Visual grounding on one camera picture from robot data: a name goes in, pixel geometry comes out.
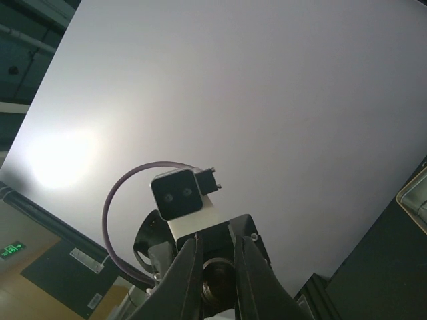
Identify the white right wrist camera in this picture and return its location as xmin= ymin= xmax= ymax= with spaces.
xmin=150 ymin=161 xmax=227 ymax=241

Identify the green exit sign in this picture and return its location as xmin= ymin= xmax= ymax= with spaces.
xmin=0 ymin=242 xmax=26 ymax=261

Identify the silver frame bracket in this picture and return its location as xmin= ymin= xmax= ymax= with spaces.
xmin=69 ymin=248 xmax=104 ymax=274

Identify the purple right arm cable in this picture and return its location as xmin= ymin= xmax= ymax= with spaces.
xmin=101 ymin=161 xmax=197 ymax=284

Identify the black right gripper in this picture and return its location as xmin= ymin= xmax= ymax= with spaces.
xmin=129 ymin=211 xmax=310 ymax=320

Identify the yellow metal tin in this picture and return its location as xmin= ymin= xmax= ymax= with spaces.
xmin=396 ymin=160 xmax=426 ymax=233

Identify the black frame post left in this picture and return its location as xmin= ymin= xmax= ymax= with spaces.
xmin=1 ymin=182 xmax=109 ymax=263

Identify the dark rook piece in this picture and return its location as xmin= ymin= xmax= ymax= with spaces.
xmin=202 ymin=258 xmax=236 ymax=309

